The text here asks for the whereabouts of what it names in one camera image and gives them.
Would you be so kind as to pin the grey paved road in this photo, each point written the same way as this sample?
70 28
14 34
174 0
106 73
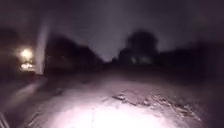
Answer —
100 100

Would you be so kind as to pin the dark building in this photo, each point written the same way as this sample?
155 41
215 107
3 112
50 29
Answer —
68 55

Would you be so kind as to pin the pale pole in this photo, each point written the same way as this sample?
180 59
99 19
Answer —
41 50

